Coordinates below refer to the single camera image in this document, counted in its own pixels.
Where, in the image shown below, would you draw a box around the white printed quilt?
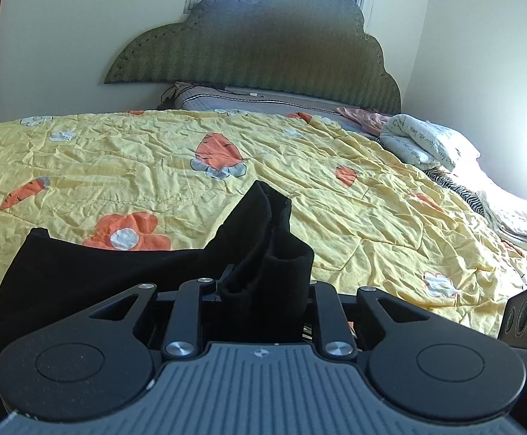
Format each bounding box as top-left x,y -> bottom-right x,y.
379,113 -> 482,172

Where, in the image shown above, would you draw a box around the black white striped cloth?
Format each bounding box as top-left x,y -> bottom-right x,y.
424,167 -> 488,218

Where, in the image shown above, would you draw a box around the black pants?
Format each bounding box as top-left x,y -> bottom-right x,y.
0,180 -> 315,418

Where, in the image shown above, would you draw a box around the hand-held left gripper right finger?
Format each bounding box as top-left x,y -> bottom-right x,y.
309,283 -> 445,360

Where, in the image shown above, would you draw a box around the black charging cable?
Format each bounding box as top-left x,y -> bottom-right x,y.
161,82 -> 264,106

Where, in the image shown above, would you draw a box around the green padded headboard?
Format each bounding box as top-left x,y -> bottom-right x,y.
104,0 -> 402,115

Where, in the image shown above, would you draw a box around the peach cloth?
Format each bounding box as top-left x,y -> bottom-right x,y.
338,106 -> 389,136

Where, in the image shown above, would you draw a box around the yellow floral blanket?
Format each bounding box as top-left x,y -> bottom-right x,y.
0,109 -> 527,340

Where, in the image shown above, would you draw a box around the grey striped pillow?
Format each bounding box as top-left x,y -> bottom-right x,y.
157,82 -> 386,117

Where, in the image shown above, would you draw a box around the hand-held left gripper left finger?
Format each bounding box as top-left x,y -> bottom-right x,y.
71,276 -> 221,359

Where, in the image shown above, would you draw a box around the white crumpled sheet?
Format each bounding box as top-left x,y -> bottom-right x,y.
454,158 -> 527,251

